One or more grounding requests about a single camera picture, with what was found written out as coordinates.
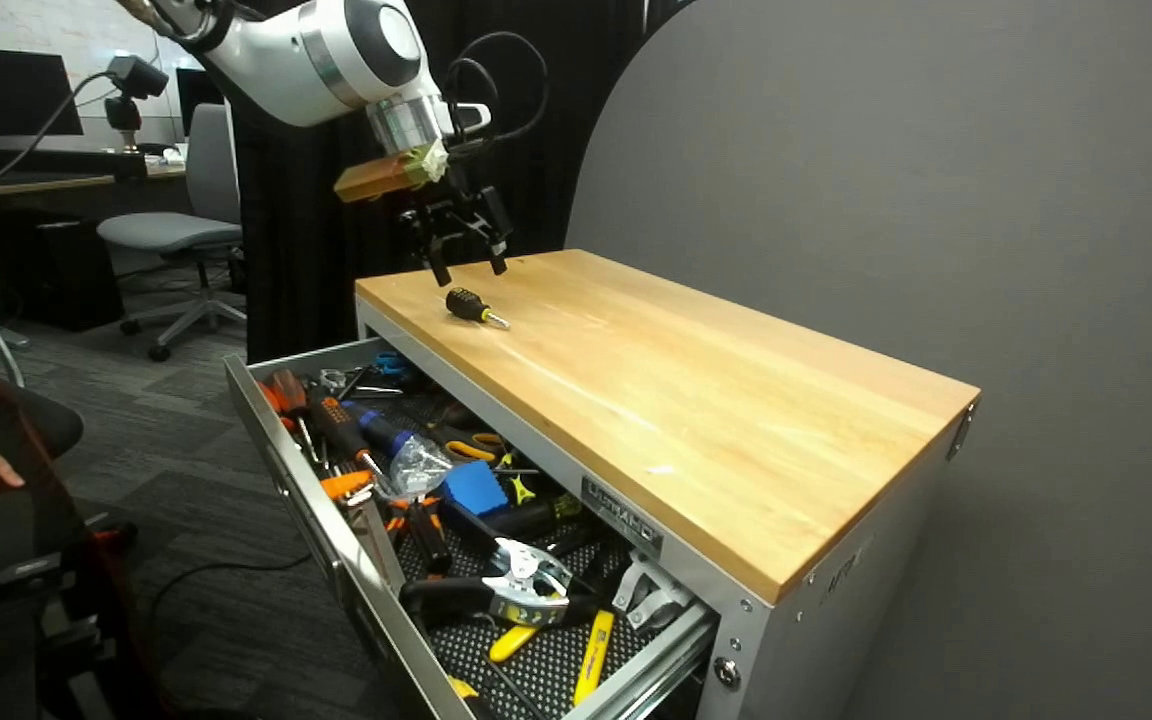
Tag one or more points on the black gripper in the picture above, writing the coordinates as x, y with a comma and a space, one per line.
445, 200

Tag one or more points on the black stubby screwdriver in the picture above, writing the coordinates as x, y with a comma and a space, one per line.
467, 305

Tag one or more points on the grey metal tool drawer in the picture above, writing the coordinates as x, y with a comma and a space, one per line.
337, 534

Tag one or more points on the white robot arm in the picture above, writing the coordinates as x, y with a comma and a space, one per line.
323, 52

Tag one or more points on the black curtain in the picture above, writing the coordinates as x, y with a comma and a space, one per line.
578, 121

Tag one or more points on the black and red screwdriver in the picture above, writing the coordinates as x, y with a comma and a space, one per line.
341, 431

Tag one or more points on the blue block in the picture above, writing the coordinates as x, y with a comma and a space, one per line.
476, 490

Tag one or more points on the grey tool cabinet wooden top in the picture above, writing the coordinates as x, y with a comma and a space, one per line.
683, 400

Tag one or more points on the grey office chair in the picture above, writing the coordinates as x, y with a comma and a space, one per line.
176, 232

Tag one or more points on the small black monitor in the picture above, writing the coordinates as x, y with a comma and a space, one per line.
197, 103

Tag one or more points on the metal cabinet label plate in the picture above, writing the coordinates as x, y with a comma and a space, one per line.
622, 518

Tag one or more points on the wooden office desk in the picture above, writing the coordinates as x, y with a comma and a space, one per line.
68, 170

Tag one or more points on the black under-desk cabinet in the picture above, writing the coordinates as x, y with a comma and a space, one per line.
57, 274

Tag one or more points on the round silver cabinet lock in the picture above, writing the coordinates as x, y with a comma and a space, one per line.
731, 671

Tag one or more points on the grey rounded partition panel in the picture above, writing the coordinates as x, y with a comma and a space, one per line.
1003, 200

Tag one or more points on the black wheeled chair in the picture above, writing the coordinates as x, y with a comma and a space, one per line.
16, 641

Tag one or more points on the wrist camera on wooden mount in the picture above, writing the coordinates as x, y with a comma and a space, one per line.
376, 178

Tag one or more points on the black camera on stand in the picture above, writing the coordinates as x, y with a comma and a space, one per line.
132, 76

